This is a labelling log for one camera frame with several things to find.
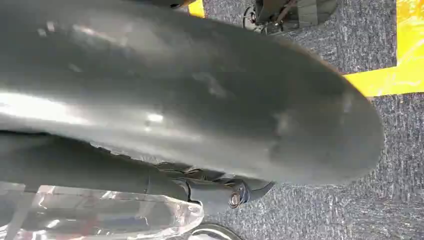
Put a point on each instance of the black round base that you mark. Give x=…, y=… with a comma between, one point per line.
x=215, y=232

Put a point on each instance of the yellow floor tape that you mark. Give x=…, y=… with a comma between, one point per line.
x=196, y=8
x=397, y=66

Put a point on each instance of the black robot foot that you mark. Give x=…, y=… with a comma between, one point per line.
x=285, y=13

